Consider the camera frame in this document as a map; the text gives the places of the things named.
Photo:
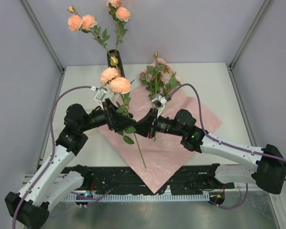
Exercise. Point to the black conical vase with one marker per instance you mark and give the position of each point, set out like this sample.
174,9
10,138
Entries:
114,60

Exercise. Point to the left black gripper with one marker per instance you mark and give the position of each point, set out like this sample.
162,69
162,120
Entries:
111,110

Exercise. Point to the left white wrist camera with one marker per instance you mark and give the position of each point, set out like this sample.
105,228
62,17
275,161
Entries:
100,94

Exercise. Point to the white slotted cable duct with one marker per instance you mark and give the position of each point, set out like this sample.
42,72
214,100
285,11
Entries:
166,197

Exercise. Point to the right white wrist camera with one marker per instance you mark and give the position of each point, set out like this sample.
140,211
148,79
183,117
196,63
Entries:
159,102

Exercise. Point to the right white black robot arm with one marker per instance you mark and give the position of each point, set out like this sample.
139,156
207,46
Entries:
262,166

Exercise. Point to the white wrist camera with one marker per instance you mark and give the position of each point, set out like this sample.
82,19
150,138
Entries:
100,94
159,102

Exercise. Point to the purple wrapping paper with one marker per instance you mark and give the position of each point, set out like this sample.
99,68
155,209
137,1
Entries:
166,151

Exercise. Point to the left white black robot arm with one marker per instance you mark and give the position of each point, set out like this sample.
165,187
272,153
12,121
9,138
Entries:
32,204

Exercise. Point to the aluminium front rail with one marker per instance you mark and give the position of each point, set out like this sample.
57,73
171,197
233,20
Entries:
29,180

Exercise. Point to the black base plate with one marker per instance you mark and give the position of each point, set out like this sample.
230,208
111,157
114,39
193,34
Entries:
124,180

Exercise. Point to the pink flower bunch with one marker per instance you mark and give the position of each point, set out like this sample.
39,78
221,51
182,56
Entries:
159,77

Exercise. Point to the left aluminium frame post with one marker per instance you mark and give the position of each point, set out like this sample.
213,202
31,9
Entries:
37,26

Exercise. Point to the aluminium frame post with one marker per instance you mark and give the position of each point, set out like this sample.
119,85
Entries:
258,18
37,26

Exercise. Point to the right aluminium frame post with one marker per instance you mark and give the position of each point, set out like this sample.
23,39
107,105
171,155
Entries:
258,18

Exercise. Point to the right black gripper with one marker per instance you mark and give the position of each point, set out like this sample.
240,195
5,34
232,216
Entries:
143,129

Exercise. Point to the peach rose stem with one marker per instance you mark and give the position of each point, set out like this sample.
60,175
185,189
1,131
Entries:
121,86
88,25
121,16

